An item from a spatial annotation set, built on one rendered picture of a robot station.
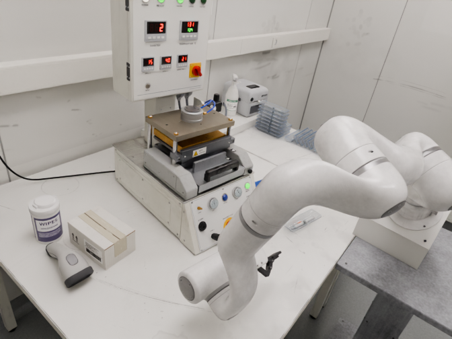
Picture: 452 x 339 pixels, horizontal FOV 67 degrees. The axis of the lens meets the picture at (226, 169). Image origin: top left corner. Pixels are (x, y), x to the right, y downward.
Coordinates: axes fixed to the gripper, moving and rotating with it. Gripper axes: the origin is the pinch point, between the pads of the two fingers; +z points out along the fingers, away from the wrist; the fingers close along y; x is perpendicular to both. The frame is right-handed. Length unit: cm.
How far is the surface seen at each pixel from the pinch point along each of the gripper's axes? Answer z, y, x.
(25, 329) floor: -50, -8, -125
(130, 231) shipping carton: -26.7, -21.3, -27.5
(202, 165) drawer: 1.6, -32.1, -14.8
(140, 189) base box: -11, -36, -40
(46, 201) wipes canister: -44, -41, -36
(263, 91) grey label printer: 97, -75, -47
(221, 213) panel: 3.6, -14.3, -19.7
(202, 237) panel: -6.5, -9.6, -22.4
